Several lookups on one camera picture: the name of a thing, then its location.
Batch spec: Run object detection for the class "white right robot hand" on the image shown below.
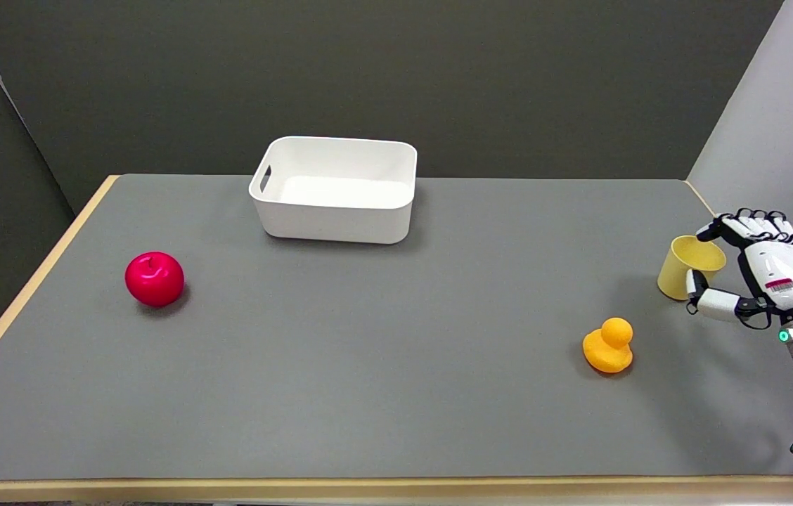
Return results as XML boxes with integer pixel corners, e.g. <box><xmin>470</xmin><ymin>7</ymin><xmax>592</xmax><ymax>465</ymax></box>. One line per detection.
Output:
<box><xmin>685</xmin><ymin>208</ymin><xmax>793</xmax><ymax>330</ymax></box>

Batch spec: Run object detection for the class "yellow cup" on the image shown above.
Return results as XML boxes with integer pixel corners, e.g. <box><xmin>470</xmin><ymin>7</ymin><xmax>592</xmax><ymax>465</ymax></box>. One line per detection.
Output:
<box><xmin>657</xmin><ymin>235</ymin><xmax>727</xmax><ymax>301</ymax></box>

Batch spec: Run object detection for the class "orange rubber duck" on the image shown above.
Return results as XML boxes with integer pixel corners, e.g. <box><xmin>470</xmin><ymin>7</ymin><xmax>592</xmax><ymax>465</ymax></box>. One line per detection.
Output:
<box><xmin>583</xmin><ymin>318</ymin><xmax>634</xmax><ymax>374</ymax></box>

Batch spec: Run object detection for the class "white plastic bin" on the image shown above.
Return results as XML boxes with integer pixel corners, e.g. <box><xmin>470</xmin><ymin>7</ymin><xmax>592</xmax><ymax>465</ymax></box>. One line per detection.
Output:
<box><xmin>249</xmin><ymin>136</ymin><xmax>418</xmax><ymax>245</ymax></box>

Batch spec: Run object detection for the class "red apple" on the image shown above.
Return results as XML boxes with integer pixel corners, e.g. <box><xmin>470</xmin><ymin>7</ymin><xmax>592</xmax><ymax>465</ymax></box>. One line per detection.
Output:
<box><xmin>124</xmin><ymin>252</ymin><xmax>185</xmax><ymax>308</ymax></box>

